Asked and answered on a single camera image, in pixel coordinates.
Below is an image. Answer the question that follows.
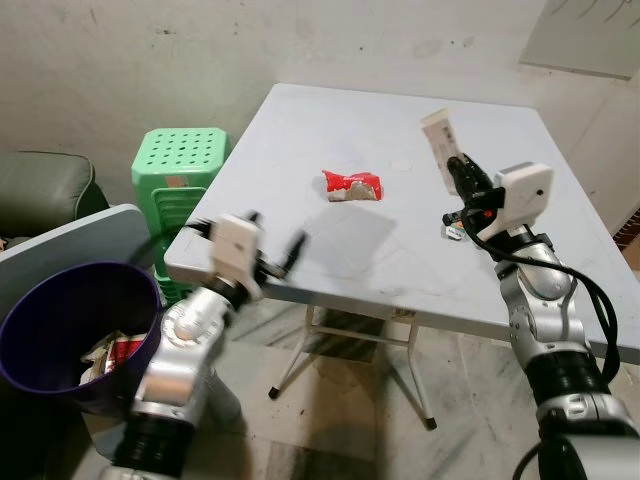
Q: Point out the white paper packet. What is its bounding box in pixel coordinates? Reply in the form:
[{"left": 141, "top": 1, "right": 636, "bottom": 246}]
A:
[{"left": 420, "top": 108, "right": 467, "bottom": 197}]

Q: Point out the red white crumpled trash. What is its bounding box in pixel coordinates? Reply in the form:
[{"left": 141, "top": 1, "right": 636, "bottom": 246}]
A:
[{"left": 80, "top": 333, "right": 147, "bottom": 387}]

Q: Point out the purple rubbish bin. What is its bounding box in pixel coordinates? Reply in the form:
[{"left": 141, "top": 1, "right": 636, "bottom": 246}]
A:
[{"left": 0, "top": 262, "right": 167, "bottom": 417}]

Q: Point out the light blue folding table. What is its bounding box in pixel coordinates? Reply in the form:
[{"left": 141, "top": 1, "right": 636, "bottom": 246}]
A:
[{"left": 163, "top": 83, "right": 640, "bottom": 431}]

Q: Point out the red snack wrapper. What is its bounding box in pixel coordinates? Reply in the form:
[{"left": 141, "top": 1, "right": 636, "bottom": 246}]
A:
[{"left": 322, "top": 170, "right": 384, "bottom": 204}]

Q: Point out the green plastic stool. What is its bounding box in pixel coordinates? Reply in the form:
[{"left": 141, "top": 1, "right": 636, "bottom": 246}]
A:
[{"left": 131, "top": 128, "right": 233, "bottom": 306}]

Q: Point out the grey plastic chair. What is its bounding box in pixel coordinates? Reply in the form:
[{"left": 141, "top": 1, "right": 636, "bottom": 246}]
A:
[{"left": 0, "top": 204, "right": 153, "bottom": 301}]

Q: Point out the dark green sofa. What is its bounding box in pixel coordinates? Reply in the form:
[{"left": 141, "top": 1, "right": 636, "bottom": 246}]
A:
[{"left": 0, "top": 151, "right": 110, "bottom": 242}]

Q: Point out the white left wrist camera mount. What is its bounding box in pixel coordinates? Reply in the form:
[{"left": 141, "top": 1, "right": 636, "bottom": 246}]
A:
[{"left": 207, "top": 213, "right": 267, "bottom": 301}]

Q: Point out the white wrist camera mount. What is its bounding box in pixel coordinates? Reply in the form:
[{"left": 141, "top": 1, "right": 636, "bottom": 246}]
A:
[
  {"left": 478, "top": 163, "right": 554, "bottom": 244},
  {"left": 207, "top": 213, "right": 267, "bottom": 301}
]

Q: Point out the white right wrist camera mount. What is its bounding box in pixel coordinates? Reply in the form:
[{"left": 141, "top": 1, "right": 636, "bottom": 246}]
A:
[{"left": 478, "top": 163, "right": 554, "bottom": 244}]

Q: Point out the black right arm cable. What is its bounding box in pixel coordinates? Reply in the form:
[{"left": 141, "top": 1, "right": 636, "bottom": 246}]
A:
[{"left": 443, "top": 205, "right": 620, "bottom": 387}]

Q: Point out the grey wall panel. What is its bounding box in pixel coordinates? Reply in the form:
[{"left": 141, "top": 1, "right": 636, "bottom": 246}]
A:
[{"left": 518, "top": 0, "right": 640, "bottom": 80}]

